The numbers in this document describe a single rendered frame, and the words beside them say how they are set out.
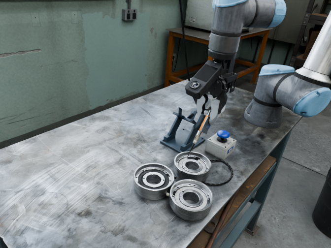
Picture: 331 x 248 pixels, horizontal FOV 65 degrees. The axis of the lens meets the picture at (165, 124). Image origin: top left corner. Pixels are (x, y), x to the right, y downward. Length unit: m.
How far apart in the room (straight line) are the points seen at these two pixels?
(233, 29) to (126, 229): 0.52
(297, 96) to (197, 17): 2.18
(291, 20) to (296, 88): 3.45
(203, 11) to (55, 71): 1.61
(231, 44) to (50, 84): 1.79
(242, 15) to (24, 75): 1.75
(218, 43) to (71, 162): 0.52
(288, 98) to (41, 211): 0.82
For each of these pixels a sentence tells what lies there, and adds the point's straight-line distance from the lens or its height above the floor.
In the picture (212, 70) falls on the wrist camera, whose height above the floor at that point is 1.09.
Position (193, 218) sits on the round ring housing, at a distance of 0.64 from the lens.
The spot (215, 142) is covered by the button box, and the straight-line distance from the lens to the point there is 0.85.
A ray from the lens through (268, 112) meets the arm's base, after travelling 1.09.
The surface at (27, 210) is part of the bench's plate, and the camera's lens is 0.71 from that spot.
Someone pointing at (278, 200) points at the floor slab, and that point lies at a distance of 2.05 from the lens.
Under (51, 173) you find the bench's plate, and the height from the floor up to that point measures 0.80.
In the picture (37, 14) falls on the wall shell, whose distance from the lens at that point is 2.14.
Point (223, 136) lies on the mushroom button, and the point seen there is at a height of 0.87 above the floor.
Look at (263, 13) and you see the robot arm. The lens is 0.73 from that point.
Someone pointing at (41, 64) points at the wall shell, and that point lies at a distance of 2.21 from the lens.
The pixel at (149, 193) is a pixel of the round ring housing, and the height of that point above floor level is 0.83.
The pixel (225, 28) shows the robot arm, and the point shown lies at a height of 1.19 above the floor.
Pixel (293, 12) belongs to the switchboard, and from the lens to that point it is 4.39.
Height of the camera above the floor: 1.30
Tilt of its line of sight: 30 degrees down
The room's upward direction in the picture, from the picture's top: 6 degrees clockwise
